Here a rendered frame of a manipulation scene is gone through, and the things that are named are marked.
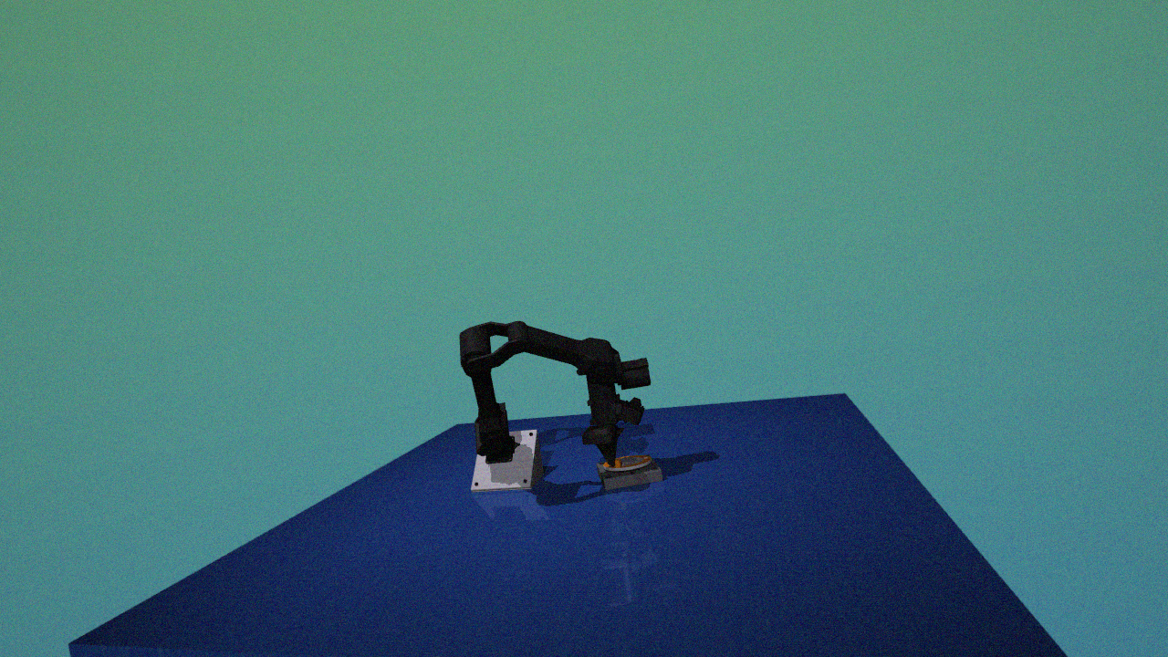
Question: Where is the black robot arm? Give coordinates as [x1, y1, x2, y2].
[460, 321, 651, 464]

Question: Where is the orange round plate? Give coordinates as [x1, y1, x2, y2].
[603, 455, 652, 471]

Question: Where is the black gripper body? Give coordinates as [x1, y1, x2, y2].
[582, 392, 623, 445]

